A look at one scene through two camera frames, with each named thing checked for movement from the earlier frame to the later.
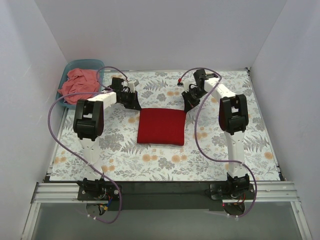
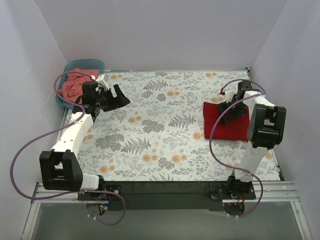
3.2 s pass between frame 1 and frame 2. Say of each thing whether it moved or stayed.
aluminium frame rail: stayed
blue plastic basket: stayed
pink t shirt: stayed
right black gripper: moved
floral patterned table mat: stayed
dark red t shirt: moved
